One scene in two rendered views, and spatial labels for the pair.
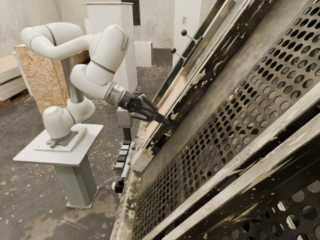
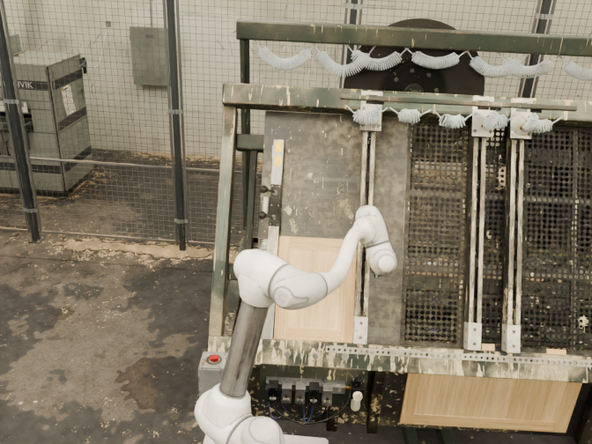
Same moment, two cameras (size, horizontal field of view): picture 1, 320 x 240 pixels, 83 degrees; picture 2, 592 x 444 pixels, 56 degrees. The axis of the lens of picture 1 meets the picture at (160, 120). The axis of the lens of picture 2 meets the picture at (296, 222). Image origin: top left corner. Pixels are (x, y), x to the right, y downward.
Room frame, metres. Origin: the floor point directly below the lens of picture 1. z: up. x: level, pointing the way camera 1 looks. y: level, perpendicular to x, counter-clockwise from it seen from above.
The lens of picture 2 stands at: (1.14, 2.25, 2.53)
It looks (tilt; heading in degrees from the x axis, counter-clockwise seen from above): 26 degrees down; 268
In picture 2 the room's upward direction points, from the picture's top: 3 degrees clockwise
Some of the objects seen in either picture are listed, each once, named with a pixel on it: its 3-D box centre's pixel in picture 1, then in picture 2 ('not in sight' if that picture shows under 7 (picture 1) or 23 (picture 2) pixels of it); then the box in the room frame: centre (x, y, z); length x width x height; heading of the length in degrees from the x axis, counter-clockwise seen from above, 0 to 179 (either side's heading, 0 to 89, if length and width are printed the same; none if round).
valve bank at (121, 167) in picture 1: (124, 165); (312, 396); (0.95, 0.26, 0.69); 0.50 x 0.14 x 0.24; 177
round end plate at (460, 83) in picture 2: not in sight; (413, 93); (0.40, -0.91, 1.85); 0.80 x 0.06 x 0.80; 177
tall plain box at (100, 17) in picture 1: (117, 54); not in sight; (3.84, 0.87, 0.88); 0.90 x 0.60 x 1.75; 175
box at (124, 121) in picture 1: (125, 116); (214, 375); (1.39, 0.31, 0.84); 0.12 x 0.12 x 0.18; 87
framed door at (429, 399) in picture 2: not in sight; (492, 388); (-0.01, -0.01, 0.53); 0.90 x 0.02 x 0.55; 177
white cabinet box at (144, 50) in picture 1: (143, 54); not in sight; (6.27, 0.55, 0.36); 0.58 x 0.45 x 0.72; 85
